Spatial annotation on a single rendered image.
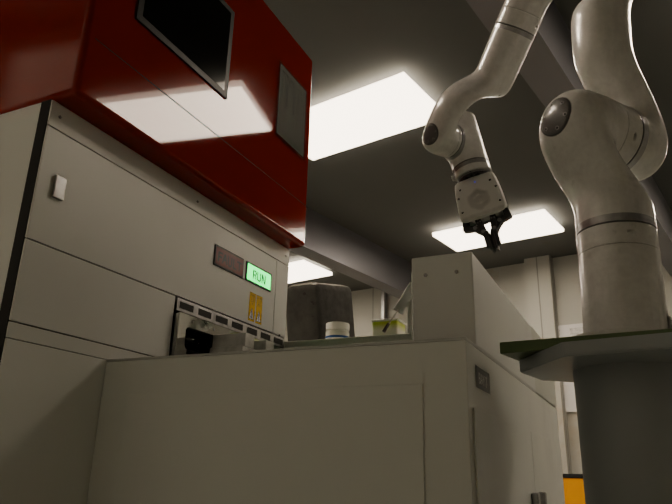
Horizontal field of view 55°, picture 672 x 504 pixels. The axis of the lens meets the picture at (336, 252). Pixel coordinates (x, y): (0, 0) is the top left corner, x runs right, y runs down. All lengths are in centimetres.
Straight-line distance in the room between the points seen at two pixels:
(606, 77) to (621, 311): 43
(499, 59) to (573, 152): 43
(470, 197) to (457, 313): 51
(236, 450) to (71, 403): 29
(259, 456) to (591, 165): 67
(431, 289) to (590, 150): 34
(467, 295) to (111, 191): 66
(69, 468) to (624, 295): 89
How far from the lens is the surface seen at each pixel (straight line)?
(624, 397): 98
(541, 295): 786
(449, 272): 96
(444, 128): 140
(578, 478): 555
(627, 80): 124
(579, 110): 109
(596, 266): 105
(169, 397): 107
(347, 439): 91
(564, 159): 111
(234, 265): 151
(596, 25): 126
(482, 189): 141
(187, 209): 140
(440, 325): 95
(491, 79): 145
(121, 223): 124
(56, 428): 111
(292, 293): 373
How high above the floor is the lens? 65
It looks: 19 degrees up
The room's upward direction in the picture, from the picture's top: 1 degrees clockwise
